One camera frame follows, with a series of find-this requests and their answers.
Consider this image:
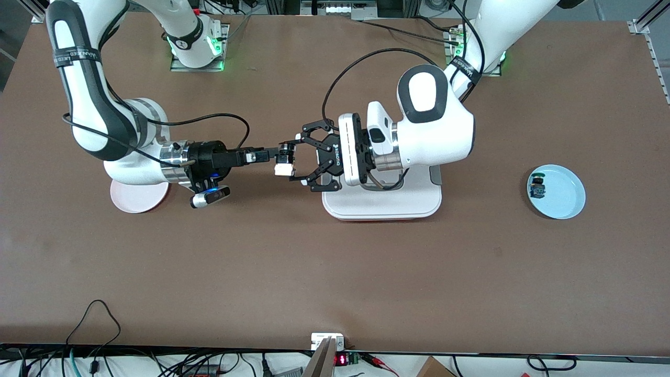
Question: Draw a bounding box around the black looped cable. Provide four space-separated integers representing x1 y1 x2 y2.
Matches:
65 300 122 362

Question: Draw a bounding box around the teal cable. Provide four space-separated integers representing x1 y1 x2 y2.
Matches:
67 348 85 377

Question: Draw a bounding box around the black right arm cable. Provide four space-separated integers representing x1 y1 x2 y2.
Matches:
62 113 252 168

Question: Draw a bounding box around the pink round plate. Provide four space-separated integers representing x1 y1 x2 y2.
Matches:
110 178 171 214

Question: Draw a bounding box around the light blue round plate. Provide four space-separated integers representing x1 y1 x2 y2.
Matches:
527 164 586 220

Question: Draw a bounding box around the white mounting block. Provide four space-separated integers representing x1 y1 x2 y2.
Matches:
311 333 345 350

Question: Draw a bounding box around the aluminium corner bracket rail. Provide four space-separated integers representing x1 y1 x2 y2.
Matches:
627 0 670 105

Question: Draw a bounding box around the aluminium profile bar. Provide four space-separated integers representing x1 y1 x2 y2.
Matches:
303 337 338 377

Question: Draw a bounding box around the black base power cable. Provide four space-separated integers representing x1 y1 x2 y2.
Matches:
359 16 462 47

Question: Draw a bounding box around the brown cardboard box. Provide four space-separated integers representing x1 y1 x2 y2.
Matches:
416 356 456 377

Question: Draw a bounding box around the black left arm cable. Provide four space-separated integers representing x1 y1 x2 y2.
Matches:
321 0 488 131

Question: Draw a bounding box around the black flat loop cable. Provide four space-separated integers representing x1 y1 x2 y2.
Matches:
526 354 578 372

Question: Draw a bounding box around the red alligator clip lead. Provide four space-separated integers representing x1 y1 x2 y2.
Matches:
361 353 399 377

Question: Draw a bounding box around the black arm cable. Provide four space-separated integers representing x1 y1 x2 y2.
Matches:
62 113 252 168
321 0 488 131

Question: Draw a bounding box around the white lidded lunch box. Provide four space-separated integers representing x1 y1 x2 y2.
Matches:
321 167 443 221

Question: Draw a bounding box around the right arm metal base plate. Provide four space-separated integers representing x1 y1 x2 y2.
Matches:
170 23 230 73

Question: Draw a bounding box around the orange black push switch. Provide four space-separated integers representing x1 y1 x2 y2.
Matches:
275 142 297 177

